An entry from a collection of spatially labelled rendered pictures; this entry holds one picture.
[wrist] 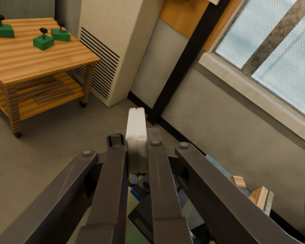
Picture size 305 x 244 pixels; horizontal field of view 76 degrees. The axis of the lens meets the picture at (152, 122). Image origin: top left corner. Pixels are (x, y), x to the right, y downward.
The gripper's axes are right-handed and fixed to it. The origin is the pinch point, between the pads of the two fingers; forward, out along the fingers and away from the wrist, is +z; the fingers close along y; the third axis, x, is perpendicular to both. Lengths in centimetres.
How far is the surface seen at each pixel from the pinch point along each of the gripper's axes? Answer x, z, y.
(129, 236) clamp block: -28.7, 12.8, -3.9
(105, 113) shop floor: -52, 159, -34
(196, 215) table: -33.3, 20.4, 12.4
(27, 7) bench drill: 40, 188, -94
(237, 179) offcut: -31, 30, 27
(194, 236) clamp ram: -28.8, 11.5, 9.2
